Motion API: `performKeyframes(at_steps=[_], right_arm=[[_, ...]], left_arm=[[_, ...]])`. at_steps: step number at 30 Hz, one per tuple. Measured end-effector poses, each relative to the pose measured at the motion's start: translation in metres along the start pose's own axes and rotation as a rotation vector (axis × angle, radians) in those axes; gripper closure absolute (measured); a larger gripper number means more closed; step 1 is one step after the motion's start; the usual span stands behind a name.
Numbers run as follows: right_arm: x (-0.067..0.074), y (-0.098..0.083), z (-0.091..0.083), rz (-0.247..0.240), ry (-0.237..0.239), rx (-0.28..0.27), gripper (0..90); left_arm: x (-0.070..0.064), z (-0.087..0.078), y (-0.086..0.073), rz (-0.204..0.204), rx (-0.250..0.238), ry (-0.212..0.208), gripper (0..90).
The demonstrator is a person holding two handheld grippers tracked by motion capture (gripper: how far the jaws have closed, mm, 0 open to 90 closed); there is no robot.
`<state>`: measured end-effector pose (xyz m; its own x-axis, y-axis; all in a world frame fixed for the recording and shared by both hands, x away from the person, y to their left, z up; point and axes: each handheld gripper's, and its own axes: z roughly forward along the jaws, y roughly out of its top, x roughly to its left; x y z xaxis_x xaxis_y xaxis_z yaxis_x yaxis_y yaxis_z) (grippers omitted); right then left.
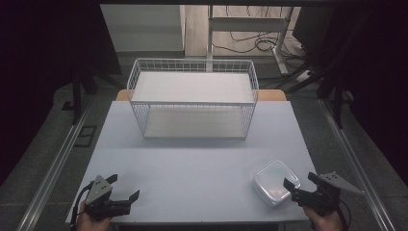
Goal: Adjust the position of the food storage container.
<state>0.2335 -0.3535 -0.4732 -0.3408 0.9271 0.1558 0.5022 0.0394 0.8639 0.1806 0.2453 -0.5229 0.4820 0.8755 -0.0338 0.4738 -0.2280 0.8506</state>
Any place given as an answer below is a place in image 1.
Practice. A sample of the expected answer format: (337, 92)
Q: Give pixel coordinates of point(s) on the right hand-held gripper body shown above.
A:
(322, 199)

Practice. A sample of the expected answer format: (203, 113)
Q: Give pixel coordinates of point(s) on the person's right hand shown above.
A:
(324, 223)

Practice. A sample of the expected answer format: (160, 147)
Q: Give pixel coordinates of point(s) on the wooden table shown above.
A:
(272, 95)

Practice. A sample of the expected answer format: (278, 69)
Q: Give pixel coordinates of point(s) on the metal floor rail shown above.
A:
(48, 179)
(356, 166)

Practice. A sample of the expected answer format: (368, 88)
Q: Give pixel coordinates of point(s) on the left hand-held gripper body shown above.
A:
(97, 189)

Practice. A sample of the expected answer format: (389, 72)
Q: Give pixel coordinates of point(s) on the person's left hand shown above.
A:
(91, 224)

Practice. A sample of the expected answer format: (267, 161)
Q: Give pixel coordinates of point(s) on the clear plastic lidded container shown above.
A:
(272, 181)

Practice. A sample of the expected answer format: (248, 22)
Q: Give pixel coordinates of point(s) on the black stand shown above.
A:
(336, 106)
(76, 96)

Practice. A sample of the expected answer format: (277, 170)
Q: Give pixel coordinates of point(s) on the white metal table frame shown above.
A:
(247, 24)

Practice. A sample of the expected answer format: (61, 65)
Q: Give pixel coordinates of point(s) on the white cabinet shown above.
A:
(144, 29)

